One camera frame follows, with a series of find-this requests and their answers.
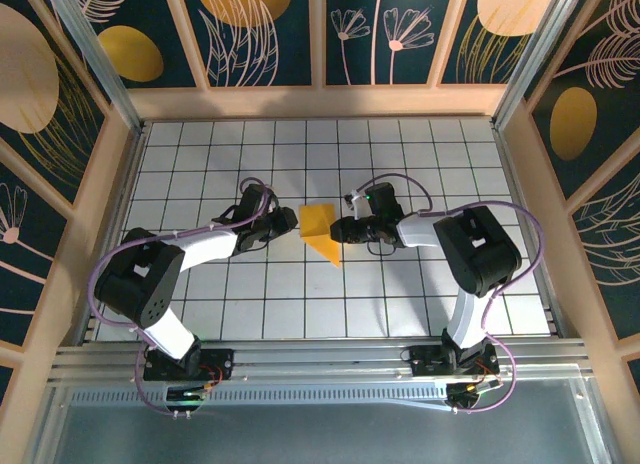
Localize grey slotted cable duct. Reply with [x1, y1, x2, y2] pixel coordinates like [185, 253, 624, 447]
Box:
[69, 387, 451, 408]

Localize aluminium frame rail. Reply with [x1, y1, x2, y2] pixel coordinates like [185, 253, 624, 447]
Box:
[49, 337, 594, 385]

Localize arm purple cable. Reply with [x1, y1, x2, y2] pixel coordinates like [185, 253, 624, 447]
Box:
[87, 177, 281, 418]
[357, 172, 546, 415]

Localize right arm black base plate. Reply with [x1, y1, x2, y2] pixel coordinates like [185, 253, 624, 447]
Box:
[408, 346, 501, 380]

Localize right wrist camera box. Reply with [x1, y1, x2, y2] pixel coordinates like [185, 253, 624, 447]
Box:
[348, 182, 405, 219]

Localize aluminium corner post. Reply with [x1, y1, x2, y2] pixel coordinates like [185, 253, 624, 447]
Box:
[40, 0, 147, 133]
[490, 0, 574, 130]

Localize dark panel cream disc lines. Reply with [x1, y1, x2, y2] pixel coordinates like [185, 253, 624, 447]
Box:
[0, 0, 109, 205]

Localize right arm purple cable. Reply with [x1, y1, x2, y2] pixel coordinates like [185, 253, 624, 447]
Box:
[357, 172, 546, 415]

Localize dark panel single pink flower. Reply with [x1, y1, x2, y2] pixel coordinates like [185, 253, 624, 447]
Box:
[0, 161, 69, 348]

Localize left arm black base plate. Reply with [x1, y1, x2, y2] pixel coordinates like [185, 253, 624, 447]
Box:
[143, 347, 235, 383]

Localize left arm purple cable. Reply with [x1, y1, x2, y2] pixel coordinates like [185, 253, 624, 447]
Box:
[87, 177, 281, 418]

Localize small circuit board with wires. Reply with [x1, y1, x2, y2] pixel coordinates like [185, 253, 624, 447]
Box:
[165, 381, 224, 403]
[446, 376, 504, 410]

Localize aluminium side rail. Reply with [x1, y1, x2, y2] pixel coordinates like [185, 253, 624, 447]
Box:
[74, 121, 151, 345]
[492, 121, 571, 338]

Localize dark panel pink flowers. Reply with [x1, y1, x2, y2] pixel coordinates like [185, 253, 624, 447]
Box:
[324, 0, 459, 86]

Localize grey metal plate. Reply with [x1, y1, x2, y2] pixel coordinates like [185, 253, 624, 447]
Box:
[29, 378, 616, 464]

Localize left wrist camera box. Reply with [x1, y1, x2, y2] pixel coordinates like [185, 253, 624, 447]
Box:
[236, 186, 276, 221]

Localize yellow cloth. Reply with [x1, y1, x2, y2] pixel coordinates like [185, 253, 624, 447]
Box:
[298, 201, 346, 270]

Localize dark panel gold oval fern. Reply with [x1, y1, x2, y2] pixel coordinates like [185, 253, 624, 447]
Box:
[522, 0, 640, 203]

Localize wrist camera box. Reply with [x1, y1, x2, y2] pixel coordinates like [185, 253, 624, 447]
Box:
[236, 186, 276, 221]
[348, 182, 405, 219]

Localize dark panel cream circle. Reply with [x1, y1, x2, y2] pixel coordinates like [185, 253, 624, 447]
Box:
[439, 0, 564, 86]

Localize dark panel gold circle leaves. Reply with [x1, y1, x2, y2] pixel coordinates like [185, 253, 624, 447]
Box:
[177, 0, 314, 89]

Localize dark panel pink leaf outlines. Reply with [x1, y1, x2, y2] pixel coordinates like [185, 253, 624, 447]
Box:
[569, 171, 640, 343]

